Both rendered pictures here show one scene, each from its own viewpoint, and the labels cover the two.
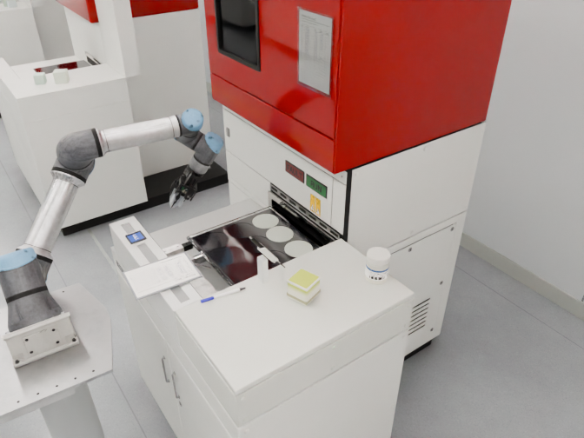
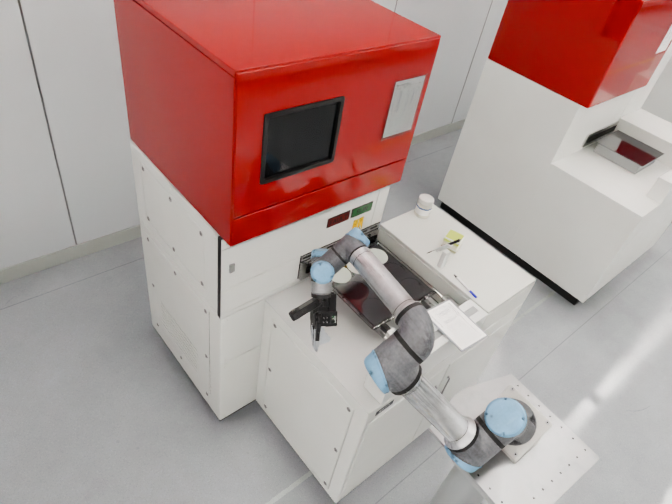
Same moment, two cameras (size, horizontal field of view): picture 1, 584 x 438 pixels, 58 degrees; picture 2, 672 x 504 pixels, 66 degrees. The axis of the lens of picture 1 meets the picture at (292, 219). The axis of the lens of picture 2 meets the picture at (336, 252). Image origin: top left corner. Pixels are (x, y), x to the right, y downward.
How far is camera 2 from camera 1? 262 cm
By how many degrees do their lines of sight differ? 77
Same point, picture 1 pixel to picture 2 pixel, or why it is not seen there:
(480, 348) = not seen: hidden behind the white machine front
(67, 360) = not seen: hidden behind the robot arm
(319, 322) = (471, 242)
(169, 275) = (454, 318)
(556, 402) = not seen: hidden behind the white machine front
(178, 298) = (473, 313)
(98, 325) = (475, 394)
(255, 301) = (463, 270)
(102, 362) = (508, 381)
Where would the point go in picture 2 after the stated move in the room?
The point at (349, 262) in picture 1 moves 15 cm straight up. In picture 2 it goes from (409, 223) to (417, 196)
